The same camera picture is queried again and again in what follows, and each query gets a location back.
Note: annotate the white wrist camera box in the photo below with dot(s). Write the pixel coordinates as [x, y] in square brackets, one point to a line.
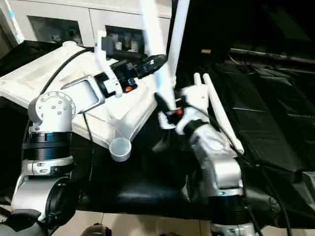
[194, 98]
[103, 54]

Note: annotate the white plastic table leg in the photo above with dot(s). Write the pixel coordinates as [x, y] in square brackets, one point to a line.
[153, 34]
[221, 113]
[198, 81]
[178, 34]

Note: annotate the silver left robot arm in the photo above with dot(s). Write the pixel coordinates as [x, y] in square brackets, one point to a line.
[54, 128]

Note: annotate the white plastic table top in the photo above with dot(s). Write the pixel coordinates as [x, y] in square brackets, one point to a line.
[113, 113]

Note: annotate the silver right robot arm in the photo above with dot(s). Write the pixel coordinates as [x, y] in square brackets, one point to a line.
[216, 157]

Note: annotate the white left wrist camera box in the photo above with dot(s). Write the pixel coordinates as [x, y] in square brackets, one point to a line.
[103, 54]

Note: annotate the white glass-door cabinet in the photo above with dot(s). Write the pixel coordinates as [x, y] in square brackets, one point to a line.
[59, 14]

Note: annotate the grey curtain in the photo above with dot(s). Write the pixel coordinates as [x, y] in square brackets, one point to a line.
[7, 29]

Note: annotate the small gold label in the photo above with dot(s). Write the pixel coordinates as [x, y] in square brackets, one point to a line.
[205, 50]

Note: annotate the black plastic mat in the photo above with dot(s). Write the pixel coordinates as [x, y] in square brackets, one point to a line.
[142, 182]

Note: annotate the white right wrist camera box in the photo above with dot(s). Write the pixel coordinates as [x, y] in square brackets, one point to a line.
[194, 98]

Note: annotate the black low bench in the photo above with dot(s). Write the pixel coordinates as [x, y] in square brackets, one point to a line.
[275, 56]

